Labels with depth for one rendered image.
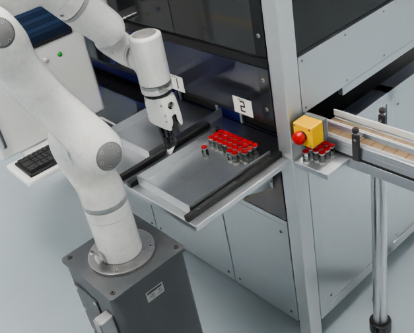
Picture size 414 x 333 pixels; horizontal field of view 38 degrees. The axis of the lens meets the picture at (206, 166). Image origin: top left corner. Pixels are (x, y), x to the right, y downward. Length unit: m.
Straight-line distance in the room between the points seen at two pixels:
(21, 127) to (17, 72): 1.15
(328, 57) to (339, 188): 0.51
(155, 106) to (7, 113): 0.95
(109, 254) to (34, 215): 1.95
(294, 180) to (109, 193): 0.67
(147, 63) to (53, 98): 0.27
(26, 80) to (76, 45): 1.16
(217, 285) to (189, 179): 0.97
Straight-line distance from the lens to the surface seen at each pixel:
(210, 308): 2.67
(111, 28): 1.41
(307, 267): 2.19
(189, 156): 1.99
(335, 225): 2.24
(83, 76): 2.51
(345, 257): 2.39
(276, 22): 1.67
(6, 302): 3.07
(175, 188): 1.85
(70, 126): 1.38
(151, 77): 1.52
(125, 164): 2.03
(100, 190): 1.52
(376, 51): 2.10
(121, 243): 1.61
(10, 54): 1.24
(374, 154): 1.81
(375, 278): 2.20
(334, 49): 1.90
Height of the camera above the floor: 1.94
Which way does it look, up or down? 33 degrees down
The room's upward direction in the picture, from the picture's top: 12 degrees counter-clockwise
